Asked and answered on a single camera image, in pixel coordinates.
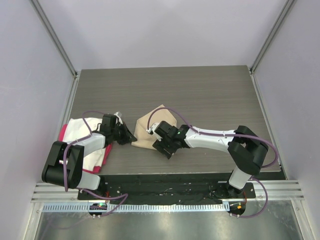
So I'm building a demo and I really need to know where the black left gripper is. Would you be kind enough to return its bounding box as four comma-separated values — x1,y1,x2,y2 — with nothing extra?
110,121,136,145

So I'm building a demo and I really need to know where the beige cloth napkin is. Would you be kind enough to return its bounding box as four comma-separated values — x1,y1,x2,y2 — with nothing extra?
131,104,177,150

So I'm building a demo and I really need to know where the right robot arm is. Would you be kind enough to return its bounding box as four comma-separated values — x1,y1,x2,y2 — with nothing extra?
147,120,269,198

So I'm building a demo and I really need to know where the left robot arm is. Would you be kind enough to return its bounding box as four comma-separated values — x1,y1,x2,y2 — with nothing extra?
41,112,137,200

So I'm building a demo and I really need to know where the pink folded cloth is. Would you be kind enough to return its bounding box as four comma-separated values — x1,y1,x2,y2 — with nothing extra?
57,123,114,175

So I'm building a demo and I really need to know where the white folded cloth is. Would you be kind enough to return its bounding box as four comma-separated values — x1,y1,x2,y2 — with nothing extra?
59,116,108,174

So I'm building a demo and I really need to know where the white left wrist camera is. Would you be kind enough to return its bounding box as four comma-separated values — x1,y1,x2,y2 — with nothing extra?
113,111,124,125

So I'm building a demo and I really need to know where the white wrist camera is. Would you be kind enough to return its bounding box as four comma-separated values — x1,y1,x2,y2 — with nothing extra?
146,122,160,135
113,111,124,125

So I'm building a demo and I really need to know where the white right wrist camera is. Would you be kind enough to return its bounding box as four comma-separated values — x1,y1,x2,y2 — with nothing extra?
146,122,160,135

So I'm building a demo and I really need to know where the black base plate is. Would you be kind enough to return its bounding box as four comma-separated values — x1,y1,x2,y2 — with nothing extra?
77,171,257,205

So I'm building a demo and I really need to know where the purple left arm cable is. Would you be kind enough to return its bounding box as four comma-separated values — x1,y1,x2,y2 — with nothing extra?
62,110,130,217

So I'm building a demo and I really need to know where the white slotted cable duct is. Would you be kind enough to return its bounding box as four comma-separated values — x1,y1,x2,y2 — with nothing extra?
42,202,230,213

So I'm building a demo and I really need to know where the aluminium frame rail right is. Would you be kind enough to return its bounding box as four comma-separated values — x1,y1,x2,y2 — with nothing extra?
249,69,305,201

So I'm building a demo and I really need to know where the aluminium frame post left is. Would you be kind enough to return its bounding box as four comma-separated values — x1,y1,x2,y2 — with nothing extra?
29,0,77,78

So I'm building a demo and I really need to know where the aluminium frame post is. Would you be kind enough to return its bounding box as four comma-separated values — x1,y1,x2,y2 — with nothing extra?
29,0,77,78
249,0,297,75

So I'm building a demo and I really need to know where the aluminium frame post right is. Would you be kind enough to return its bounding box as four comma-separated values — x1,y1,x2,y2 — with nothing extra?
249,0,297,75

